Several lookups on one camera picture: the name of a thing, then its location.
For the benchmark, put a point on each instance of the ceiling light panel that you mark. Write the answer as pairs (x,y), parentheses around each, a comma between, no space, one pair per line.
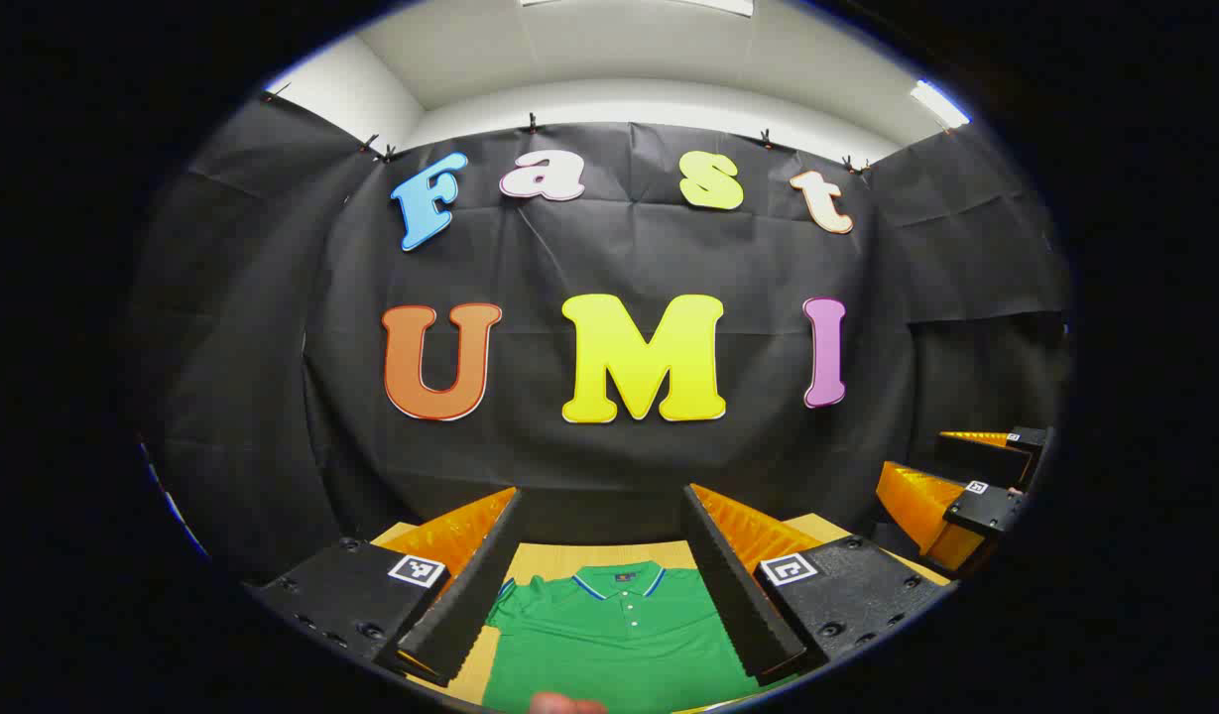
(708,5)
(939,104)

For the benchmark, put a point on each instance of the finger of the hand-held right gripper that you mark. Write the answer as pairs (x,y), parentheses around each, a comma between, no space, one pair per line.
(986,511)
(986,458)

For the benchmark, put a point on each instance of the green T-shirt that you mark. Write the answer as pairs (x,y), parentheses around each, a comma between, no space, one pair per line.
(609,645)

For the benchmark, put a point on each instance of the black backdrop cloth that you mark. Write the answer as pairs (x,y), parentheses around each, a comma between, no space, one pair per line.
(589,258)

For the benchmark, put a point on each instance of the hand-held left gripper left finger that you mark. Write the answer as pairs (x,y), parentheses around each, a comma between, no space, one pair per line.
(470,595)

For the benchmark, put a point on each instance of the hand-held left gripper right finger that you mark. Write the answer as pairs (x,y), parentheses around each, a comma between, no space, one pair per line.
(738,595)

